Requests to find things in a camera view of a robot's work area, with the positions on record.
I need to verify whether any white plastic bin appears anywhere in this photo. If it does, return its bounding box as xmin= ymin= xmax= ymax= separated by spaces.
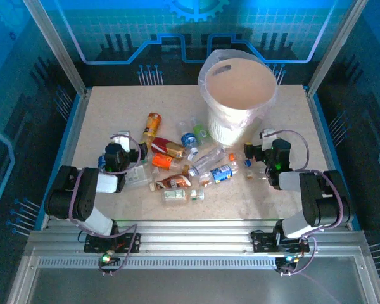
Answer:
xmin=198 ymin=56 xmax=278 ymax=147

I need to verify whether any clear bottle brown residue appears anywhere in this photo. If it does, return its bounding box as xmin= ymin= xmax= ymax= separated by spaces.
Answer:
xmin=198 ymin=172 xmax=215 ymax=190

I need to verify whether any orange juice bottle yellow cap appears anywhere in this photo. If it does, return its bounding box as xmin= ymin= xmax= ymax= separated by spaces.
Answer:
xmin=140 ymin=111 xmax=163 ymax=147

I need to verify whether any slotted cable duct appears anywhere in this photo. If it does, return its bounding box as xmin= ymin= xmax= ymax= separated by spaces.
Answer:
xmin=36 ymin=256 xmax=279 ymax=270

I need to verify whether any clear bottle green white label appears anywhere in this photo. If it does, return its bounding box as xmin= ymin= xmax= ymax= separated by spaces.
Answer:
xmin=162 ymin=188 xmax=206 ymax=204

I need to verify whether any blue yellow label bottle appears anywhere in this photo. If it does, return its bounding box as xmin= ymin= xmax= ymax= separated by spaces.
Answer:
xmin=205 ymin=160 xmax=252 ymax=185

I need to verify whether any clear water bottle purple label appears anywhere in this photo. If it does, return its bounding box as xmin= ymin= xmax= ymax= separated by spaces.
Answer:
xmin=188 ymin=146 xmax=227 ymax=177

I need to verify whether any aluminium frame post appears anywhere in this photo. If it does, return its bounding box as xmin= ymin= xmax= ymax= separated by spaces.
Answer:
xmin=21 ymin=0 xmax=91 ymax=98
xmin=305 ymin=0 xmax=368 ymax=96

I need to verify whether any small bottle blue label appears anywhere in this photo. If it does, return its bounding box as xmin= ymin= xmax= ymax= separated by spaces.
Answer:
xmin=176 ymin=122 xmax=200 ymax=158

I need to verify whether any clear bottle green neck label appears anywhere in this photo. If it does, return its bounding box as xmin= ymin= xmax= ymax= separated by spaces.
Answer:
xmin=125 ymin=163 xmax=161 ymax=191

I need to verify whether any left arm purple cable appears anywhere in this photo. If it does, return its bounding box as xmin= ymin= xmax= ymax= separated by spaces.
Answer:
xmin=68 ymin=133 xmax=143 ymax=276

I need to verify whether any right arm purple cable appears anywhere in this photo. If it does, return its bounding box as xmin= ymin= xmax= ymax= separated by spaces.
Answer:
xmin=272 ymin=129 xmax=343 ymax=276

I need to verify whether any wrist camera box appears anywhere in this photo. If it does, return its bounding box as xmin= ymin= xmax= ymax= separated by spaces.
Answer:
xmin=260 ymin=129 xmax=276 ymax=151
xmin=117 ymin=130 xmax=131 ymax=152

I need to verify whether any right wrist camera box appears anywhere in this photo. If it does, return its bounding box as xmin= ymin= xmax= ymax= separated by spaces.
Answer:
xmin=260 ymin=129 xmax=276 ymax=151

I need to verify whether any orange label bottle gold cap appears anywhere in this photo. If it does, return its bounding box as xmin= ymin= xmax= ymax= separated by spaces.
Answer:
xmin=151 ymin=152 xmax=191 ymax=174

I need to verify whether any clear plastic bottle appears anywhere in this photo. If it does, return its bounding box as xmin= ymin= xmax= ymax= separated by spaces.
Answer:
xmin=244 ymin=167 xmax=270 ymax=182

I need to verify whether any aluminium table side rail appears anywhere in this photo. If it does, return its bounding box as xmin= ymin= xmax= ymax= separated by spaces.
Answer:
xmin=39 ymin=87 xmax=92 ymax=231
xmin=303 ymin=85 xmax=364 ymax=231

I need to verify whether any aluminium mounting rail beam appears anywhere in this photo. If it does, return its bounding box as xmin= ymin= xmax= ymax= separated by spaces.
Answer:
xmin=25 ymin=218 xmax=368 ymax=259

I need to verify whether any red and gold label bottle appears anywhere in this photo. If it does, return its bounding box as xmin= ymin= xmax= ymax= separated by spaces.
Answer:
xmin=150 ymin=136 xmax=187 ymax=160

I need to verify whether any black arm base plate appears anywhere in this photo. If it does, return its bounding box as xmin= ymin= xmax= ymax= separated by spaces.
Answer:
xmin=250 ymin=230 xmax=310 ymax=254
xmin=84 ymin=232 xmax=142 ymax=254

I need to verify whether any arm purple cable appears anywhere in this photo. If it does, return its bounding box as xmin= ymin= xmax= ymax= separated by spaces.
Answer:
xmin=272 ymin=129 xmax=343 ymax=276
xmin=68 ymin=133 xmax=143 ymax=276

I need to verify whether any small status light board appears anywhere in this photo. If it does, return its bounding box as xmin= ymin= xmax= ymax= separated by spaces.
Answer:
xmin=275 ymin=255 xmax=301 ymax=266
xmin=98 ymin=251 xmax=121 ymax=266

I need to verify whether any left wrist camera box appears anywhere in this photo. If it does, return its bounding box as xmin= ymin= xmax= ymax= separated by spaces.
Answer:
xmin=117 ymin=130 xmax=131 ymax=152

